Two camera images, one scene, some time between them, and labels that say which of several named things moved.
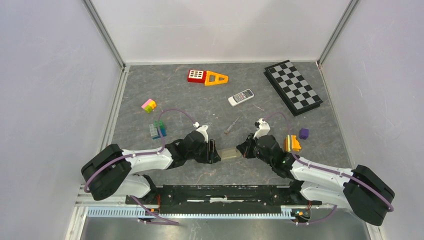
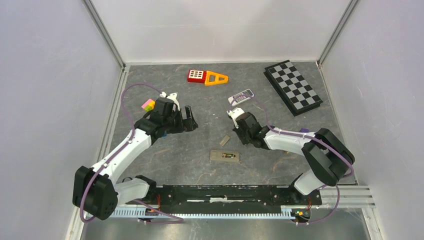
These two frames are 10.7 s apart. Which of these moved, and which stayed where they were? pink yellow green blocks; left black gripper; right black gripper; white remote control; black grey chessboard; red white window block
Moved: right black gripper; left black gripper
Stayed: red white window block; white remote control; pink yellow green blocks; black grey chessboard
